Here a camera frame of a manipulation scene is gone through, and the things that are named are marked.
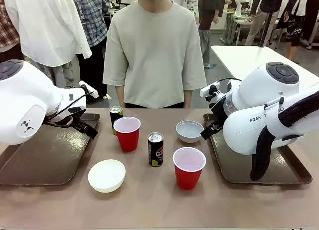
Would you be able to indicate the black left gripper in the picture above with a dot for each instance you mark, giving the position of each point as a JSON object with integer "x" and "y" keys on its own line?
{"x": 78, "y": 122}

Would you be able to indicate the person's right forearm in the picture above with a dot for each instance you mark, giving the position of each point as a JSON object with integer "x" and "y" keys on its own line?
{"x": 120, "y": 96}

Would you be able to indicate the brown plastic tray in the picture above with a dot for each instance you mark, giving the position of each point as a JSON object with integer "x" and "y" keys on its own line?
{"x": 49, "y": 160}
{"x": 236, "y": 170}

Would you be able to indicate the black upright pole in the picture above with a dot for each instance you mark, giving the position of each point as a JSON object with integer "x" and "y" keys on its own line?
{"x": 266, "y": 20}

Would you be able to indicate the bystander in white shirt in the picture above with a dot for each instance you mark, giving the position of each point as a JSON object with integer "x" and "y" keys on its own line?
{"x": 47, "y": 28}

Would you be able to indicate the bystander in black printed clothes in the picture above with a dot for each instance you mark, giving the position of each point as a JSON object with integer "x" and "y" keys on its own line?
{"x": 296, "y": 28}

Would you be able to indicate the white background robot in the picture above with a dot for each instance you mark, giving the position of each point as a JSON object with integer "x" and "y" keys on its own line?
{"x": 191, "y": 0}

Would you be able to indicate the person in beige t-shirt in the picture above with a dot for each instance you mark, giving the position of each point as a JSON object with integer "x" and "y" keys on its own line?
{"x": 154, "y": 53}

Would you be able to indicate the bystander in red plaid shirt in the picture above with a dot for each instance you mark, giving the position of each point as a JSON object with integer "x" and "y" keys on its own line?
{"x": 8, "y": 28}

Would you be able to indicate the person's left forearm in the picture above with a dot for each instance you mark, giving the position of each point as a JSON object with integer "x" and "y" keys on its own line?
{"x": 188, "y": 99}

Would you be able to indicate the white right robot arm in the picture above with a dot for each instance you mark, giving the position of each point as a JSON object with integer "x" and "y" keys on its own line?
{"x": 261, "y": 90}

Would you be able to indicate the bystander in beige trousers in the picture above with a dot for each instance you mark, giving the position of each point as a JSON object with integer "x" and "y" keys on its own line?
{"x": 264, "y": 15}

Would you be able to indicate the grey background desk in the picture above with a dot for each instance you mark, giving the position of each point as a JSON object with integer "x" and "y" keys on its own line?
{"x": 236, "y": 25}

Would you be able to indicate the white side table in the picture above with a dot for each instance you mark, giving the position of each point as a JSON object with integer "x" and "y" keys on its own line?
{"x": 244, "y": 60}

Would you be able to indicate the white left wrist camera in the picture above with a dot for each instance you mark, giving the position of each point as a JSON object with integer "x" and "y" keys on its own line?
{"x": 88, "y": 90}

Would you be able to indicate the white round bowl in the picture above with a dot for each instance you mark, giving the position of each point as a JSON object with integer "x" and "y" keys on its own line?
{"x": 106, "y": 176}
{"x": 189, "y": 132}

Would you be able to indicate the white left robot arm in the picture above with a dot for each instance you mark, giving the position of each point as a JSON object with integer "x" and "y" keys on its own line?
{"x": 25, "y": 95}

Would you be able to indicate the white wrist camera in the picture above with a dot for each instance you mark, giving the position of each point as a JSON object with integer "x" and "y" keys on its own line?
{"x": 210, "y": 89}
{"x": 88, "y": 90}

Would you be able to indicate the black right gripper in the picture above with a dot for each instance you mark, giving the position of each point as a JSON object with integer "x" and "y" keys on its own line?
{"x": 217, "y": 120}

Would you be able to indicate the bystander in dark top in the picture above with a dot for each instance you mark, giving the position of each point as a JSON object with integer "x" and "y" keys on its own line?
{"x": 209, "y": 15}

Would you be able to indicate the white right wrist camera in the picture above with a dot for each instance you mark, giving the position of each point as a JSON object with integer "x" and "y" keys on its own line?
{"x": 210, "y": 89}

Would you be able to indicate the red plastic cup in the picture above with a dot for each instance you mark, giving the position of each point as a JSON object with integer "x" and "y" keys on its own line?
{"x": 189, "y": 175}
{"x": 127, "y": 137}

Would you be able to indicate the bystander in blue plaid shirt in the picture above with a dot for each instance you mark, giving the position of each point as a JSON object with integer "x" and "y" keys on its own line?
{"x": 94, "y": 18}

